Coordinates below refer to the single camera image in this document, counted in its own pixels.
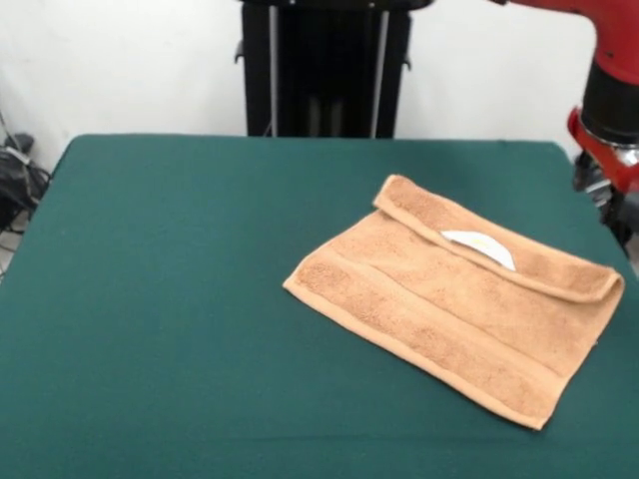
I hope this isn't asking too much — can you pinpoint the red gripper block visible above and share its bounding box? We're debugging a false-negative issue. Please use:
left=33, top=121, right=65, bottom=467
left=566, top=106, right=639, bottom=227

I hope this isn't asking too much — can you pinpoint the tan terry towel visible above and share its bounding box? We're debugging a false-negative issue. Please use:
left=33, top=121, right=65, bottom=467
left=282, top=173, right=626, bottom=431

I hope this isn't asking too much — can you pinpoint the dark green table cloth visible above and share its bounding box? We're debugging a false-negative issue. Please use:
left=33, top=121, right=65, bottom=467
left=0, top=133, right=639, bottom=479

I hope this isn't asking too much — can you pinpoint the black equipment bundle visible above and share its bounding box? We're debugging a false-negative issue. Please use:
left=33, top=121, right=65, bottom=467
left=0, top=148, right=55, bottom=234

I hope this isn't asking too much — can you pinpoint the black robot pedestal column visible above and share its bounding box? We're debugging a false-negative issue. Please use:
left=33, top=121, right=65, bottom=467
left=233, top=0, right=434, bottom=140

